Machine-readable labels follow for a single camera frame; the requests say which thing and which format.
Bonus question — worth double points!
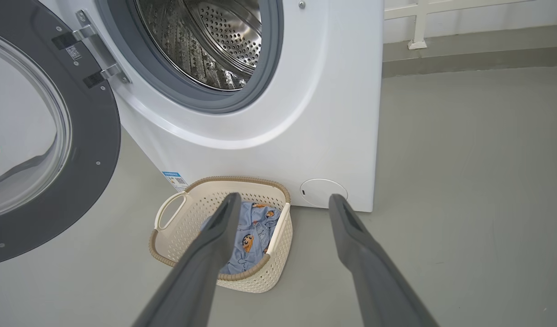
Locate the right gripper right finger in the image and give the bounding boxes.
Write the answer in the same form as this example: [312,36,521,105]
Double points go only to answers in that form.
[329,194,440,327]

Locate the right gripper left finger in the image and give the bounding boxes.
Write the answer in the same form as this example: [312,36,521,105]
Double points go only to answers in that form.
[132,193,242,327]

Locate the blue cartoon print clothes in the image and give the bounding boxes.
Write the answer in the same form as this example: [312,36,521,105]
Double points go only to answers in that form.
[200,202,281,275]

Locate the black round glass washer door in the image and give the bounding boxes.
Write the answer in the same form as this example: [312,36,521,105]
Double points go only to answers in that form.
[0,0,121,267]

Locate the cream perforated laundry basket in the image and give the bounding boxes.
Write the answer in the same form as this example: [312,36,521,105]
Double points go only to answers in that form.
[148,176,293,294]

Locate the white front-load washing machine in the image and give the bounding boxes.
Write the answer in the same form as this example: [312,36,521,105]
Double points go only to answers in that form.
[38,0,384,213]

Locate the grey rubber door gasket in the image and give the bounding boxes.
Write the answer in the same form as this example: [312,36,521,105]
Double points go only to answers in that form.
[95,0,284,114]

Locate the silver metal door hinge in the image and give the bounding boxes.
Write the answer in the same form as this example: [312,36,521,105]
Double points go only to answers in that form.
[73,10,132,84]

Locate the blue white energy label sticker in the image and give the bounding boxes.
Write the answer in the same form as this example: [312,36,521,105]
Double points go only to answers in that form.
[162,171,188,193]

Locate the round white filter cover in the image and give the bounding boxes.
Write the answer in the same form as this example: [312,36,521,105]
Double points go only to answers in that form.
[300,178,349,208]

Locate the perforated steel washer drum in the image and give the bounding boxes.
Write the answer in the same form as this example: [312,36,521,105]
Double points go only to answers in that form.
[134,0,263,91]

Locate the white metal railing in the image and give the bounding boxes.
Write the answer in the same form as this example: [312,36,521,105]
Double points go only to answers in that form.
[384,0,533,50]

